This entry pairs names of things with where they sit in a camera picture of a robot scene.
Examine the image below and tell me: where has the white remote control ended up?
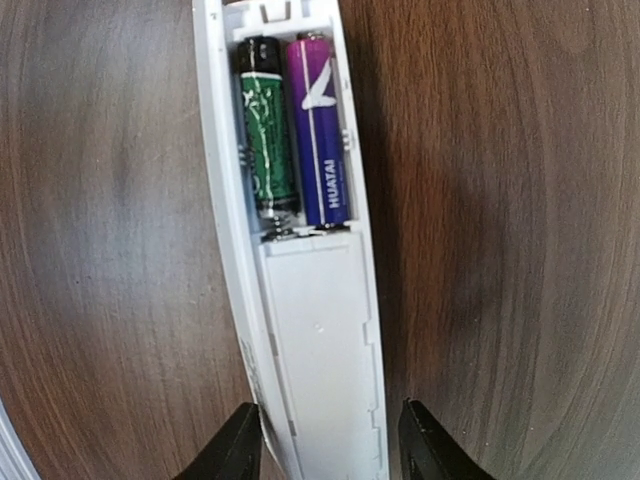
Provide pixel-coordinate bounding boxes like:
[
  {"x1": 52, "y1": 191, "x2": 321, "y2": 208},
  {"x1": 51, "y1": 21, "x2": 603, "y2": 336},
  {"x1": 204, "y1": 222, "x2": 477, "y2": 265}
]
[{"x1": 193, "y1": 1, "x2": 389, "y2": 479}]

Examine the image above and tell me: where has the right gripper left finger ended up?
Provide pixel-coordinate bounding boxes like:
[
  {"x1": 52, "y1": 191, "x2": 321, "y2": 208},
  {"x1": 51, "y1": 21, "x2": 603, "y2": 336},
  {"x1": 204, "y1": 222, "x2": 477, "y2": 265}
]
[{"x1": 175, "y1": 402, "x2": 262, "y2": 480}]

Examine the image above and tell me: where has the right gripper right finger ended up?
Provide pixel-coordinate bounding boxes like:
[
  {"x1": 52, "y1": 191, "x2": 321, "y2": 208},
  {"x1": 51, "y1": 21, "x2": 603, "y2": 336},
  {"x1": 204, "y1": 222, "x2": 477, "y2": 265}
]
[{"x1": 398, "y1": 399, "x2": 494, "y2": 480}]

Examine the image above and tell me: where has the purple battery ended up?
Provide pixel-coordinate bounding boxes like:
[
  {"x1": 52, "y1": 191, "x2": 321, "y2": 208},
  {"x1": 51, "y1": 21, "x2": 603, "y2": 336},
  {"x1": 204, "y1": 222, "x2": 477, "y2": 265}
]
[{"x1": 286, "y1": 34, "x2": 350, "y2": 229}]

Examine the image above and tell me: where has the black battery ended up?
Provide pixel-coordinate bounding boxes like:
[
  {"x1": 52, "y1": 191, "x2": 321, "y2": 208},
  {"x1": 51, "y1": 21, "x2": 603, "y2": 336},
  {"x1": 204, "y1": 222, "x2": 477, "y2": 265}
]
[{"x1": 237, "y1": 36, "x2": 301, "y2": 226}]

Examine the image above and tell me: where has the front aluminium rail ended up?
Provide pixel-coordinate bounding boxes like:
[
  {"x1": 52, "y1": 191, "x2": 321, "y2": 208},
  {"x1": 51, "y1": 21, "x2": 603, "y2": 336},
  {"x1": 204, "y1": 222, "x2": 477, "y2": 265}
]
[{"x1": 0, "y1": 403, "x2": 40, "y2": 480}]

